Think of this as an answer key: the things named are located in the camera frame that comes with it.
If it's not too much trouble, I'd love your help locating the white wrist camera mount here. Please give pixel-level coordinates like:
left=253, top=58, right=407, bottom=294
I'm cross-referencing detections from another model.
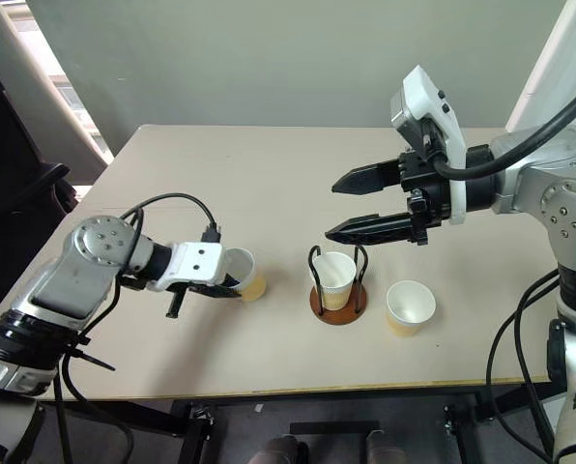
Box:
left=389, top=65, right=468, bottom=226
left=146, top=241, right=227, bottom=294

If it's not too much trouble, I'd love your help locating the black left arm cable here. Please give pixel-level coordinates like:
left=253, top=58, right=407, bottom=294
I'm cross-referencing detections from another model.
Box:
left=53, top=275, right=137, bottom=464

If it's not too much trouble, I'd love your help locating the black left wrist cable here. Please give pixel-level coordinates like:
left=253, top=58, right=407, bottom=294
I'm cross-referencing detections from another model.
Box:
left=120, top=192, right=222, bottom=246

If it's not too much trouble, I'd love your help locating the black metal table frame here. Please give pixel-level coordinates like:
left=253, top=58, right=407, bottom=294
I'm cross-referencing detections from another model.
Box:
left=36, top=376, right=560, bottom=464

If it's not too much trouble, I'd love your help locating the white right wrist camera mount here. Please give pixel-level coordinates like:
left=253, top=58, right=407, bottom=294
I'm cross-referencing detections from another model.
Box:
left=389, top=65, right=468, bottom=226

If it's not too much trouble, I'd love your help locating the black wire cup holder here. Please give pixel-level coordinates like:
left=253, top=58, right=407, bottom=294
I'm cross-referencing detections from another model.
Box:
left=307, top=244, right=369, bottom=327

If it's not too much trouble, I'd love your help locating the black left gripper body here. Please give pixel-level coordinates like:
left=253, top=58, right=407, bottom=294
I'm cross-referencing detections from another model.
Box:
left=164, top=282, right=197, bottom=321

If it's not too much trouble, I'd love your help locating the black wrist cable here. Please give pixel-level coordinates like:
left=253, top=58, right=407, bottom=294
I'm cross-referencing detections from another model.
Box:
left=120, top=192, right=222, bottom=246
left=431, top=76, right=576, bottom=181

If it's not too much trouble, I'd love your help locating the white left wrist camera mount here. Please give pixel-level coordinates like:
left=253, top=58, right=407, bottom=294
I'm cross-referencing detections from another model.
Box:
left=146, top=241, right=227, bottom=294

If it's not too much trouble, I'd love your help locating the white and tan paper cup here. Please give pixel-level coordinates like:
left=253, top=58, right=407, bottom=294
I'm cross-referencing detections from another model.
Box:
left=224, top=247, right=268, bottom=304
left=309, top=251, right=358, bottom=311
left=385, top=279, right=438, bottom=338

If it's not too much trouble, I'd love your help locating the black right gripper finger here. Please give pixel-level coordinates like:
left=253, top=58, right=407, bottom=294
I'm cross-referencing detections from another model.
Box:
left=323, top=212, right=415, bottom=246
left=331, top=160, right=405, bottom=196

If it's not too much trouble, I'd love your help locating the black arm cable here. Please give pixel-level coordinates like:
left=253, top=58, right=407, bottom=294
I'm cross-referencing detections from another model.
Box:
left=53, top=275, right=137, bottom=464
left=485, top=269, right=561, bottom=463

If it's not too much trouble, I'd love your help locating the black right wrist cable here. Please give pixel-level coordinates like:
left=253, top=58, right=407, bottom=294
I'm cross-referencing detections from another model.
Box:
left=431, top=76, right=576, bottom=181

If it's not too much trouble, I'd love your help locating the dark rounded object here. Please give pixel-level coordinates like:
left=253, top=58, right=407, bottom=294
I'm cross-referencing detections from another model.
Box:
left=364, top=428, right=406, bottom=464
left=247, top=433, right=310, bottom=464

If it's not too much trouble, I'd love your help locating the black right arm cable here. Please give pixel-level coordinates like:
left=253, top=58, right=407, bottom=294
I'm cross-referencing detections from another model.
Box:
left=485, top=269, right=561, bottom=463

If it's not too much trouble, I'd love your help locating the beige diagonal window frame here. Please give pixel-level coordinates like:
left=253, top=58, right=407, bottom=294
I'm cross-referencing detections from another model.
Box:
left=0, top=0, right=116, bottom=168

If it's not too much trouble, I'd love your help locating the white board panel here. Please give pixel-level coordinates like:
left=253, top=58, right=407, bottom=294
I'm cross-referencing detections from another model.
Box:
left=504, top=0, right=576, bottom=132

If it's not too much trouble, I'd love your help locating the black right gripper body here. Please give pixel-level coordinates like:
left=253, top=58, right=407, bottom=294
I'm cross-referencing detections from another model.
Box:
left=398, top=120, right=452, bottom=247

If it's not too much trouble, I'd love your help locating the black chair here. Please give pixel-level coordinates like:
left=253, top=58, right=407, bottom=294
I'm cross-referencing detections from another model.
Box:
left=0, top=33, right=79, bottom=339

